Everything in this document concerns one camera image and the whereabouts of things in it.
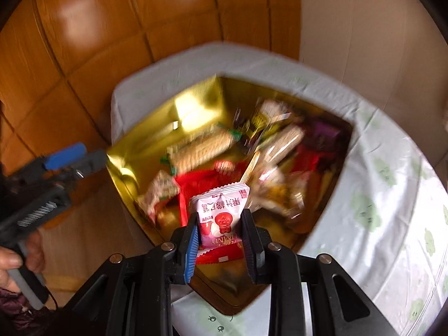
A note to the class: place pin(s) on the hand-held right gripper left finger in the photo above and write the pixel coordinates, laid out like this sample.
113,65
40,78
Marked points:
190,252

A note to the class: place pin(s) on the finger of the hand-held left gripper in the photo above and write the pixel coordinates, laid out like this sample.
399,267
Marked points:
91,162
64,155

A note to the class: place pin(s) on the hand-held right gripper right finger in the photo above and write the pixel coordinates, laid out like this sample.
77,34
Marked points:
249,248

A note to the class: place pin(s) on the pink white snack packet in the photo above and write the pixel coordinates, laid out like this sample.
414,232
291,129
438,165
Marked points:
222,217

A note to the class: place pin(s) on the clear yellow snack packet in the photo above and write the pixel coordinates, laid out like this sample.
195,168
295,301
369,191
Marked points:
280,190

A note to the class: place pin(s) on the brown white snack packet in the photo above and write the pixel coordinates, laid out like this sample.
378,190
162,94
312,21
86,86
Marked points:
157,190

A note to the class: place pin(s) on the maroon tin box gold inside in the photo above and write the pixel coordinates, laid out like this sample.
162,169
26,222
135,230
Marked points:
157,126

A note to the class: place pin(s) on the clear wafer biscuit packet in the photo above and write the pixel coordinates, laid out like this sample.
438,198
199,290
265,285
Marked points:
201,150

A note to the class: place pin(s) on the cereal bar red ends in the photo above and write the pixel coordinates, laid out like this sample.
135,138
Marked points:
280,145

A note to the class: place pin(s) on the red gold snack packet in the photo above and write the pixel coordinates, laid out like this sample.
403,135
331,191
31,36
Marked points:
309,159

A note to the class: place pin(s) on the purple snack packet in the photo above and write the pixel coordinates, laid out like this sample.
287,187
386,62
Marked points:
323,134

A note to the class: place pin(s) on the person's left hand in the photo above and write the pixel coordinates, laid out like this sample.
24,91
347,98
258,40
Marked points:
8,262

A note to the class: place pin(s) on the dark purple quilted jacket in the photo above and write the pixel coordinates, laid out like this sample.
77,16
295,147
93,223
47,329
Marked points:
17,313

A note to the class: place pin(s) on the white printed tablecloth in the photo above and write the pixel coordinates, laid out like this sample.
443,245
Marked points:
378,217

